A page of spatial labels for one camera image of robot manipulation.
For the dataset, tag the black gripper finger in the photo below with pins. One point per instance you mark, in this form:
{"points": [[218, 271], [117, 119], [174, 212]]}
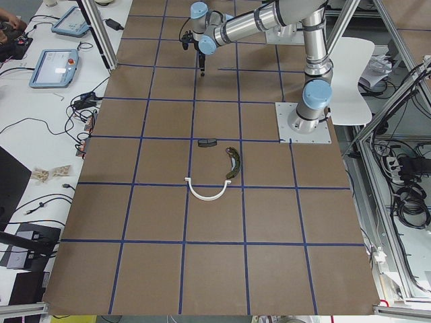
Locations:
{"points": [[202, 68]]}

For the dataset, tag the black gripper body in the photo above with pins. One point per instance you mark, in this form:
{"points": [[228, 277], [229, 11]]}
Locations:
{"points": [[201, 58]]}

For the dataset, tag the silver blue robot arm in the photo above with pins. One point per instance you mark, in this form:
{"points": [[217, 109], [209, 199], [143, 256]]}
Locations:
{"points": [[212, 29]]}

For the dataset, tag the person hand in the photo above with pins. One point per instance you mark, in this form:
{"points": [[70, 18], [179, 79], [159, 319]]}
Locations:
{"points": [[11, 27]]}

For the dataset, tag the small black curved part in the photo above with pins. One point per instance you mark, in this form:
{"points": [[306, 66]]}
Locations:
{"points": [[205, 143]]}

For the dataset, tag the black power adapter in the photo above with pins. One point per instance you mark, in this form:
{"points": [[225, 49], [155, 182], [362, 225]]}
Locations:
{"points": [[113, 24]]}

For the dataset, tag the green camouflage curved part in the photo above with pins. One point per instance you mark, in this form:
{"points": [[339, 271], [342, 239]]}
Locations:
{"points": [[235, 163]]}

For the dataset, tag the black usb hub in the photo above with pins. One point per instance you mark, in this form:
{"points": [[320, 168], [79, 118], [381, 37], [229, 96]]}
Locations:
{"points": [[86, 100]]}

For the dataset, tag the far blue teach pendant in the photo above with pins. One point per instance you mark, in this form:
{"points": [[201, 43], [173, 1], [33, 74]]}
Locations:
{"points": [[72, 23]]}

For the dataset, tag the blue teach pendant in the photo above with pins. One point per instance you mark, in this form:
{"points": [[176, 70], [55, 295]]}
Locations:
{"points": [[55, 68], [72, 23]]}

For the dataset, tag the white curved plastic part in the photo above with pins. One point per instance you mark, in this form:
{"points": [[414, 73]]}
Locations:
{"points": [[207, 194]]}

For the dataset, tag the near blue teach pendant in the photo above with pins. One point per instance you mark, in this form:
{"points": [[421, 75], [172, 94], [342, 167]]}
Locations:
{"points": [[55, 68]]}

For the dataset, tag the white plastic chair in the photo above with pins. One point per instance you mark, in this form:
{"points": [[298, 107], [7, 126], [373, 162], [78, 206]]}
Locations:
{"points": [[350, 58]]}

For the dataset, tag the bags of small parts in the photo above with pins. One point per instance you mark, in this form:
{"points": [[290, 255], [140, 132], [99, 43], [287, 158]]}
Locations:
{"points": [[42, 175]]}

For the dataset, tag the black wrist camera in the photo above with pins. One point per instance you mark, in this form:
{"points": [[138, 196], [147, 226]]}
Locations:
{"points": [[186, 39]]}

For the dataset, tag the aluminium frame post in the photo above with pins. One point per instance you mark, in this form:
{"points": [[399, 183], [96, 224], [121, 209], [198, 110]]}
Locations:
{"points": [[95, 22]]}

